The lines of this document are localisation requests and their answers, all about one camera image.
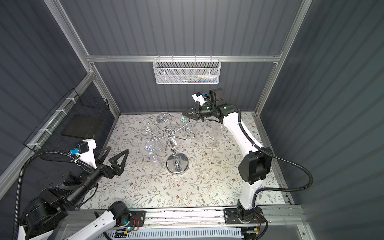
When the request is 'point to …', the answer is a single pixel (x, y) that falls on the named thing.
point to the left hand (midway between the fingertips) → (119, 149)
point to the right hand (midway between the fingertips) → (184, 116)
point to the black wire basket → (76, 119)
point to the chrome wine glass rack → (176, 163)
